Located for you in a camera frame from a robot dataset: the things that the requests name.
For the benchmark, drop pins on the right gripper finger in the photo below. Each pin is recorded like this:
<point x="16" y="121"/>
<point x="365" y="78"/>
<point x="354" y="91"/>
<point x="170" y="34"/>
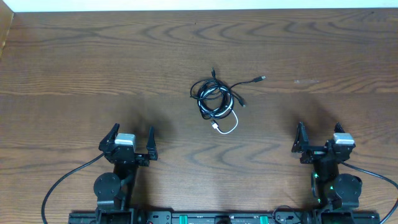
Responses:
<point x="301" y="142"/>
<point x="338" y="128"/>

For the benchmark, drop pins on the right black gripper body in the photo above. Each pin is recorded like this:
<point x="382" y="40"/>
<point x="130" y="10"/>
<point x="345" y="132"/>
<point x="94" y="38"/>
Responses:
<point x="321" y="151"/>

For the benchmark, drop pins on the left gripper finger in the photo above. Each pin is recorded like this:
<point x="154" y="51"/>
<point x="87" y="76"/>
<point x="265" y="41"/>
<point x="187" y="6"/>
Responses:
<point x="111" y="136"/>
<point x="151" y="146"/>

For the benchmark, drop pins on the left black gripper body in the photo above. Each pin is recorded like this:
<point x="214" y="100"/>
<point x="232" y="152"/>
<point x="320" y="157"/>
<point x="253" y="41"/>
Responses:
<point x="129" y="155"/>

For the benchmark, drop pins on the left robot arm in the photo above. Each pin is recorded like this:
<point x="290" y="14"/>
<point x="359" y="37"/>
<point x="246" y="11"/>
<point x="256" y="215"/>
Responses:
<point x="114" y="189"/>

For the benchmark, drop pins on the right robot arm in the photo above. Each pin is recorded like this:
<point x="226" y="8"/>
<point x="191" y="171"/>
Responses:
<point x="337" y="194"/>

